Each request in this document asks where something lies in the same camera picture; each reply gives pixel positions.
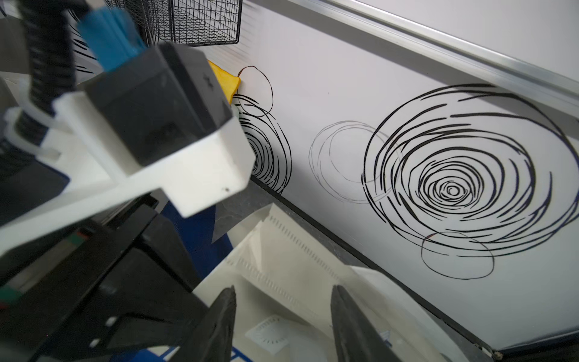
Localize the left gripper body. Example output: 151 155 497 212
1 195 207 361

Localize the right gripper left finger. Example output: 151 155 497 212
170 286 237 362

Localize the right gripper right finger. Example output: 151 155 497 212
330 285 400 362

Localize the takeout bag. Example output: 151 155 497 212
193 204 466 361

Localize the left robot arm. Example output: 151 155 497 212
1 1 207 361

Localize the rear yellow toast slice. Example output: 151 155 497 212
209 61 241 103

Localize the black wire basket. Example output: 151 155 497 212
106 0 243 47

